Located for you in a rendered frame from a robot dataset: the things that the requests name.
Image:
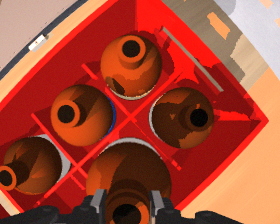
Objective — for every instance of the red bottle crate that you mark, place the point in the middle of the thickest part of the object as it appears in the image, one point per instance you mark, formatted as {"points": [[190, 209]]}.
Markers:
{"points": [[237, 118]]}

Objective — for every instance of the brown bottle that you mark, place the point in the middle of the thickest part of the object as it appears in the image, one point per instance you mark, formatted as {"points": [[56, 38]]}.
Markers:
{"points": [[128, 168], [181, 117]]}

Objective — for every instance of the grey rectangular tray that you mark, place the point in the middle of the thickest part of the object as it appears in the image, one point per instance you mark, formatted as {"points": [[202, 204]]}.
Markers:
{"points": [[20, 19]]}

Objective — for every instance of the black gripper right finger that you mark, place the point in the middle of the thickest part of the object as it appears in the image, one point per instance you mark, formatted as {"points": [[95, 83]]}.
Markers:
{"points": [[158, 214]]}

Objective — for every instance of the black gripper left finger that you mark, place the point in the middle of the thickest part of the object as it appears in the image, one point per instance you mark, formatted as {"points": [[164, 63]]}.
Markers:
{"points": [[89, 212]]}

